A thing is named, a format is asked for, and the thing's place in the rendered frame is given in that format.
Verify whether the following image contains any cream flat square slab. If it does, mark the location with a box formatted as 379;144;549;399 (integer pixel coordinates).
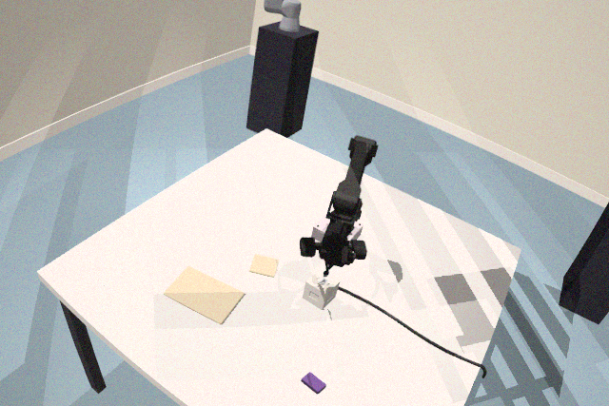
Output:
164;265;246;325

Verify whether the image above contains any purple flat rectangular block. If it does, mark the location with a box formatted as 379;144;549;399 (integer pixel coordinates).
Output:
301;373;326;394

